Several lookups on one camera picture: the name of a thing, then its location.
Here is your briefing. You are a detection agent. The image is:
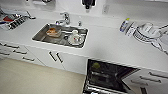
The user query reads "stainless steel dishwasher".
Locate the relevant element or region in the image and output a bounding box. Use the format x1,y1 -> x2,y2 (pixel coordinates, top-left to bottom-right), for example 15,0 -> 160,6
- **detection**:
82,58 -> 141,94

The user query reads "white mug red print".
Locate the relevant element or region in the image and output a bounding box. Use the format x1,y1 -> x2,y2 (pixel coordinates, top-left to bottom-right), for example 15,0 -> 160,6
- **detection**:
69,29 -> 81,43

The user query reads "white two-door base cabinet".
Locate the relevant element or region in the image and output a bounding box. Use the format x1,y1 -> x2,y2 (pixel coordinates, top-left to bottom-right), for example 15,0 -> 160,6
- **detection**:
25,44 -> 90,76

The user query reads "small sink deck button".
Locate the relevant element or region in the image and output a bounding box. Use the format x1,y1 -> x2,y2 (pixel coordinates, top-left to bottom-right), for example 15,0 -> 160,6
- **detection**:
77,20 -> 82,27

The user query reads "clear container orange food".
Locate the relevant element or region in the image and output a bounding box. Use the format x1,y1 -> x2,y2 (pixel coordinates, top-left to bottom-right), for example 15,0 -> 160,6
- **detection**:
45,26 -> 63,38

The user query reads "chrome faucet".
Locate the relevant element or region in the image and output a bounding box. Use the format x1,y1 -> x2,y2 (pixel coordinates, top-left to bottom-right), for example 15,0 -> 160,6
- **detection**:
54,11 -> 71,27

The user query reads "steel sink basin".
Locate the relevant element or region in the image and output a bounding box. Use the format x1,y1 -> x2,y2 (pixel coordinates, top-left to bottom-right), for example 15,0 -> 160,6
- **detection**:
31,22 -> 90,50

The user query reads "blue white bottle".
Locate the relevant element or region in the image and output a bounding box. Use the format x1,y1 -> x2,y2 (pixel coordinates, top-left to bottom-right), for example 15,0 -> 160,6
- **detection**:
119,17 -> 131,33

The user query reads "small white bottle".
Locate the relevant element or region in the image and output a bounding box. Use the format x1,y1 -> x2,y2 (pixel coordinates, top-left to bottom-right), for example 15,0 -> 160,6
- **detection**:
126,21 -> 136,36

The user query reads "white wall outlet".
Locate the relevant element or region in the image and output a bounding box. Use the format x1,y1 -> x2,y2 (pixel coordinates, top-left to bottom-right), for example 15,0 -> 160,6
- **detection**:
102,3 -> 111,15

